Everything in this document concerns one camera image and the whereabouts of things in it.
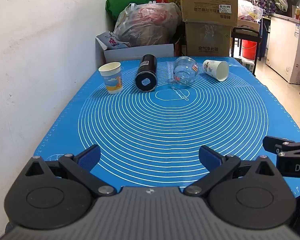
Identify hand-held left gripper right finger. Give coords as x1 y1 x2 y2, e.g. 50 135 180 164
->
183 145 278 197

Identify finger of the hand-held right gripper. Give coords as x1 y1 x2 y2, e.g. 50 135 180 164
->
262 135 300 156

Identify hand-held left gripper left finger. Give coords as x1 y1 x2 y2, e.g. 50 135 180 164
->
24 144 117 197

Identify blue printed paper cup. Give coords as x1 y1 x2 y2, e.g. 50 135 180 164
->
98 62 123 95

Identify white cartoon paper cup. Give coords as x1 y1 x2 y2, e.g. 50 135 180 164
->
202 59 230 82

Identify blue silicone baking mat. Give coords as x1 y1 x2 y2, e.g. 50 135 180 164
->
33 56 300 196

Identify clear glass jar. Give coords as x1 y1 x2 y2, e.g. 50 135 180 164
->
173 56 199 88

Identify white chest freezer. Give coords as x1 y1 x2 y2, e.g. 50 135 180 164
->
265 13 300 84

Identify red plastic bucket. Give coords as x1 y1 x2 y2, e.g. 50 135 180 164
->
241 39 257 60

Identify black cylindrical flask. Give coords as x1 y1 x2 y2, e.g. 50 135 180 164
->
135 54 157 92

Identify black stool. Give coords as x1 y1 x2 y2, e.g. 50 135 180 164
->
231 27 263 61

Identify white cardboard box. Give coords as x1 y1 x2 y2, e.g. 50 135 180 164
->
103 44 175 65

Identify printed paper packet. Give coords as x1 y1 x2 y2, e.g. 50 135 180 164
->
96 31 131 51

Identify brown cardboard box clear tape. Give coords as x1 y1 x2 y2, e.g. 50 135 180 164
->
185 22 232 58

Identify small flat cardboard box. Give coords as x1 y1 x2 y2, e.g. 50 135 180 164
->
237 19 261 31

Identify clear plastic bag red contents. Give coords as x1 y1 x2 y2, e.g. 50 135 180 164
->
114 2 182 47

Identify grey cloth bundle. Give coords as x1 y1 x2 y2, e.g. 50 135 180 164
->
272 0 289 13

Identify large brown cardboard box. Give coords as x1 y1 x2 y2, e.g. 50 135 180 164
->
178 0 239 27

